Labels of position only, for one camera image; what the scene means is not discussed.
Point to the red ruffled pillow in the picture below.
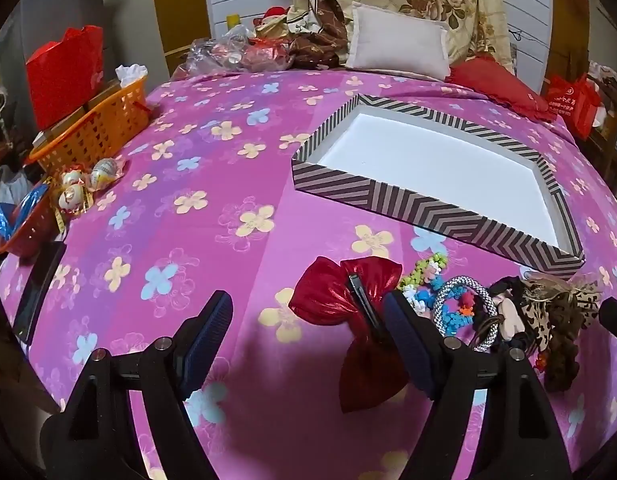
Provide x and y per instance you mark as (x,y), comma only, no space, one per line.
(493,85)

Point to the grey refrigerator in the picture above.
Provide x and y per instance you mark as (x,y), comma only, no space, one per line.
(133,25)

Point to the striped shallow cardboard box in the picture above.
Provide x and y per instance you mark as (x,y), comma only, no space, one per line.
(438,160)

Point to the clear plastic bags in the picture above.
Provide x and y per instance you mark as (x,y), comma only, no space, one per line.
(218,52)

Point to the blue plastic bag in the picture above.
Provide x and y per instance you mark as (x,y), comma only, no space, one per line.
(13,215)

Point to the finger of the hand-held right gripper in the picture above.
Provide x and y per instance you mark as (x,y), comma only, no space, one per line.
(615,317)

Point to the red plush toy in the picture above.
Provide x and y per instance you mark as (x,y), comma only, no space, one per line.
(274,14)

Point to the brown patterned quilt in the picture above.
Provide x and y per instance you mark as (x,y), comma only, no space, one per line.
(318,35)

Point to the black tablet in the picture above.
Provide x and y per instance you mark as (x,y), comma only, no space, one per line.
(33,290)

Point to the white pillow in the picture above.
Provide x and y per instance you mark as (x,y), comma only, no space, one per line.
(398,40)

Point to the red shiny bow hair clip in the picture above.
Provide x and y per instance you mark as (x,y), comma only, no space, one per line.
(323,290)

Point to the brown scrunchie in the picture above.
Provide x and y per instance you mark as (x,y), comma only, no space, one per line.
(563,360)

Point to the orange plastic basket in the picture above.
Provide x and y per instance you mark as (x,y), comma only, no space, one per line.
(103,130)

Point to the red tote bag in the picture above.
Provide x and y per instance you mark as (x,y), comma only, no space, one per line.
(573,105)

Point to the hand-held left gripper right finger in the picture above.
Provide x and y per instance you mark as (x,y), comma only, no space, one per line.
(413,347)

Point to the yellow bottle cap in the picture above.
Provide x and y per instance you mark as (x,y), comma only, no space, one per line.
(232,21)

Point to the white tissue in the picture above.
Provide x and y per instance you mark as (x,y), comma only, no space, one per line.
(131,72)

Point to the brown wooden door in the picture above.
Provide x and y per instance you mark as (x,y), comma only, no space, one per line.
(181,5)

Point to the black lace hair scrunchie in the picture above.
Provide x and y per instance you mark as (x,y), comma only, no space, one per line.
(505,290)

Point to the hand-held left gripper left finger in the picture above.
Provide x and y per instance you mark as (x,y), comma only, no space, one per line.
(208,340)

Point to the wooden shelf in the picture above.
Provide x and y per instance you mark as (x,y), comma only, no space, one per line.
(613,160)

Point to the red paper gift bag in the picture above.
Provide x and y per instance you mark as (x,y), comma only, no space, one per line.
(63,70)

